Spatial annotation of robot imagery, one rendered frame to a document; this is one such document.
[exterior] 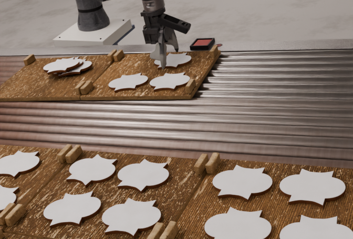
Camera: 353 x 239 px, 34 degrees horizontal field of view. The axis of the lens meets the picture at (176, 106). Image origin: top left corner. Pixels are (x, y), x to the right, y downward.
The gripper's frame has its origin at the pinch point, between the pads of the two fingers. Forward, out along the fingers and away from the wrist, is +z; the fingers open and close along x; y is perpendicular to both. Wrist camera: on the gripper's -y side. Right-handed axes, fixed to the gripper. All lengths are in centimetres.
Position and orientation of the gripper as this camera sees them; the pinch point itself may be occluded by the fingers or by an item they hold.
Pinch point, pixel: (172, 60)
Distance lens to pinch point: 208.7
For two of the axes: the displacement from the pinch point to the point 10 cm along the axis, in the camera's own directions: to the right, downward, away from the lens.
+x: -3.3, 4.9, -8.0
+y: -9.2, 0.2, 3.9
